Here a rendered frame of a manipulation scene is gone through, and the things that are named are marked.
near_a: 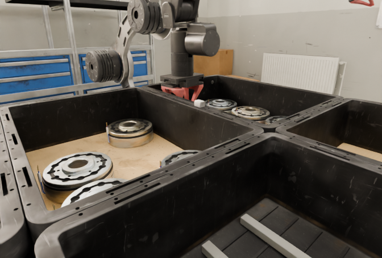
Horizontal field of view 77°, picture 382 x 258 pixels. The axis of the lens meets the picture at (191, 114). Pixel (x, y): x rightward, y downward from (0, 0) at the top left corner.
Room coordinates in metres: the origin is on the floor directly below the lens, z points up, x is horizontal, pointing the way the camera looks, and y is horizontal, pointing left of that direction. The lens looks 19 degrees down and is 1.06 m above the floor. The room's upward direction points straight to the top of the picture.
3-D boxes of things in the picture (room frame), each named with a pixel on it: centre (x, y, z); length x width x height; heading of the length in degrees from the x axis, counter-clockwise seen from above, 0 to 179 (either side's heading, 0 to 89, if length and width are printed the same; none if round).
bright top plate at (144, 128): (0.52, 0.14, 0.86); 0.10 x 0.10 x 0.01
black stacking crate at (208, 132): (0.39, 0.13, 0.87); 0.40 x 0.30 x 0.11; 40
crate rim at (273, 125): (0.58, -0.10, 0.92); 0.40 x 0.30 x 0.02; 40
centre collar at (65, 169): (0.34, 0.18, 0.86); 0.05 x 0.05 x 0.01
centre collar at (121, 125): (0.52, 0.14, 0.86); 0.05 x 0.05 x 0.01
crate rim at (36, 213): (0.39, 0.13, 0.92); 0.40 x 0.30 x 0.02; 40
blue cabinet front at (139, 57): (2.47, 0.75, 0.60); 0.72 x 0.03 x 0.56; 134
